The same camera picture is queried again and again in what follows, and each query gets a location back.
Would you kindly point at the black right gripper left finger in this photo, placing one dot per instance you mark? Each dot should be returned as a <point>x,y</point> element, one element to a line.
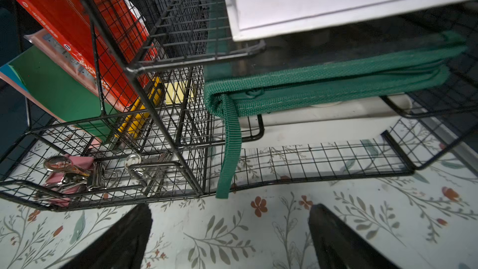
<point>122,246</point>

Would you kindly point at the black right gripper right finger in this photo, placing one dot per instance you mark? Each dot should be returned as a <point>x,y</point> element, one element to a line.
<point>337,246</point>

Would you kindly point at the pile of binder clips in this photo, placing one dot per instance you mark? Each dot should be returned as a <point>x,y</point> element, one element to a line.
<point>77,175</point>

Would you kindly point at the yellow utility knife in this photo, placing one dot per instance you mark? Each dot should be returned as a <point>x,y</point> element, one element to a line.
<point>133,123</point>

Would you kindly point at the green folder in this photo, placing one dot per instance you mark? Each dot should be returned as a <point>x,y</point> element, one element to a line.
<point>34,74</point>

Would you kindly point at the yellow sticky notes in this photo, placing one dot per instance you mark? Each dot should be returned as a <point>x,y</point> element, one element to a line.
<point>175,92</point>

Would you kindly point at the red book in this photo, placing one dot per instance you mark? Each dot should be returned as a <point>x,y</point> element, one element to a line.
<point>69,24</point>

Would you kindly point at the black wire desk organizer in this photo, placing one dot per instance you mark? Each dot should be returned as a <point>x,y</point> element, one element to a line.
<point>187,35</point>

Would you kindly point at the green strap bag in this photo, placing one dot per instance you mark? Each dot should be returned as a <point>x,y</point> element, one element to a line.
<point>340,75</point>

